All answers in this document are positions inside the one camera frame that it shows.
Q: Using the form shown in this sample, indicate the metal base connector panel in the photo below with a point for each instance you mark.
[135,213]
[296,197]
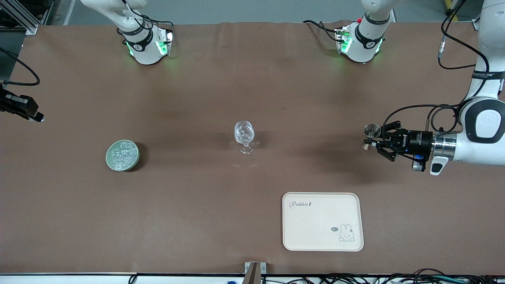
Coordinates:
[167,39]
[342,39]

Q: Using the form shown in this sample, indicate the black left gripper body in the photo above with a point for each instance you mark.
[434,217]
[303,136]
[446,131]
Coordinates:
[415,142]

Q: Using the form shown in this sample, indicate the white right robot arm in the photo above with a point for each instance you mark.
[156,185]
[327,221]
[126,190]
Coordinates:
[144,49]

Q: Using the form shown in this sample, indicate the brown camera post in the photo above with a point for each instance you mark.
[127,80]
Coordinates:
[253,276]

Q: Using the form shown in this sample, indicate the pile of clear ice cubes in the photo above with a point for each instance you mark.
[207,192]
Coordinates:
[123,156]

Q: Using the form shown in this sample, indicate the aluminium workcell frame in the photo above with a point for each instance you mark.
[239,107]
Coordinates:
[27,24]
[476,24]

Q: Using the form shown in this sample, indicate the clear wine glass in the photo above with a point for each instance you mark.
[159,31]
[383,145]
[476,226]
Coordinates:
[244,134]

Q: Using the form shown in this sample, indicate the silver metal jigger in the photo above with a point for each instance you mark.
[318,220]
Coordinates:
[372,131]

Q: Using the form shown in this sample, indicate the brown table cloth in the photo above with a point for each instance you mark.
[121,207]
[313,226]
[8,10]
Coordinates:
[197,98]

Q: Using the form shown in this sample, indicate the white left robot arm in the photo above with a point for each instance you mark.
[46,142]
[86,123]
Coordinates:
[485,126]

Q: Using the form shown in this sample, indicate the green round bowl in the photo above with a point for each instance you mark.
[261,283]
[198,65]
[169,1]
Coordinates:
[110,162]

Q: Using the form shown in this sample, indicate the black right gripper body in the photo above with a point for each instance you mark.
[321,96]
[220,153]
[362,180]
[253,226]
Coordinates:
[15,105]

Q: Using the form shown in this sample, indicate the cream rabbit print tray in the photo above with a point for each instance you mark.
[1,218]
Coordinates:
[315,225]

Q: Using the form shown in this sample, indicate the grey metal bracket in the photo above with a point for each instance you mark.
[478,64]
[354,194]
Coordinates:
[263,268]

